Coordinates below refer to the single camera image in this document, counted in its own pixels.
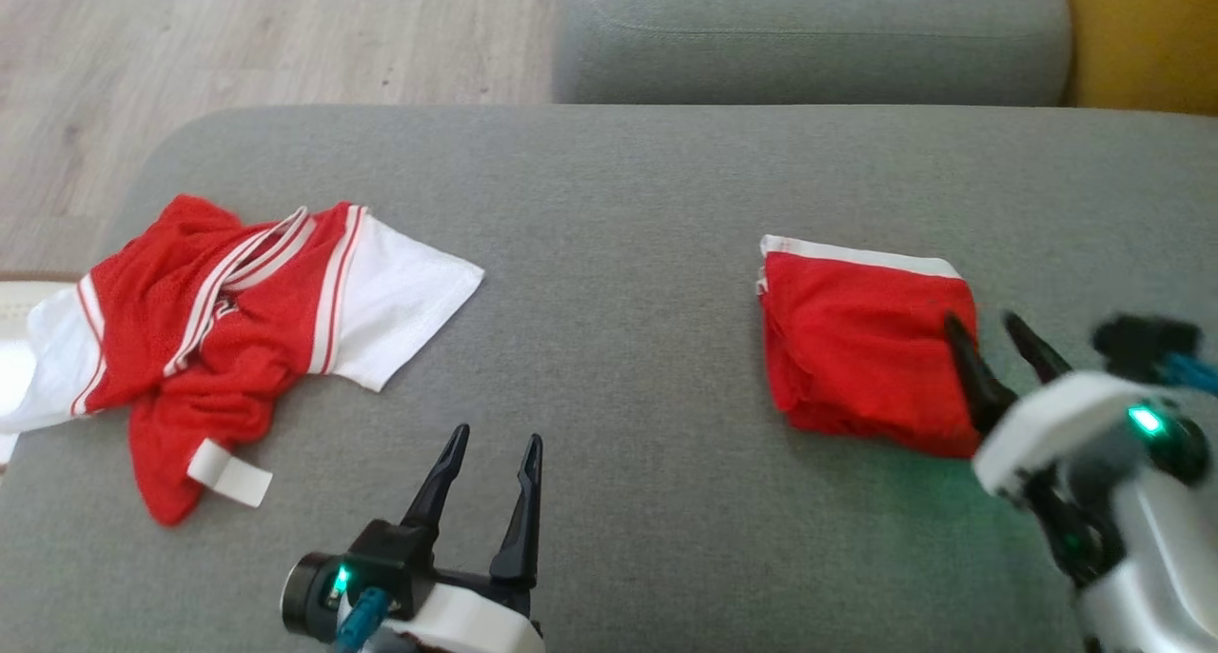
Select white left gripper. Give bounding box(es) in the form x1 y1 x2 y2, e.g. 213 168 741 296
381 424 546 653

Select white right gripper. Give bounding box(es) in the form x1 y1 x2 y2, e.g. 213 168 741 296
942 312 1160 499

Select red shorts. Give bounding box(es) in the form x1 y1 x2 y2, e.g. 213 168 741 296
756 234 981 460

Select red jersey with white sleeves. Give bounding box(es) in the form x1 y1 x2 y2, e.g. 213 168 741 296
0 193 486 527

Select yellow sofa cushion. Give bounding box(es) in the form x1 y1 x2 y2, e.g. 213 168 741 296
1058 0 1218 117

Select small grey sofa cushion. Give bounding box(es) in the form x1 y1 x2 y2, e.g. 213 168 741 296
552 0 1074 108

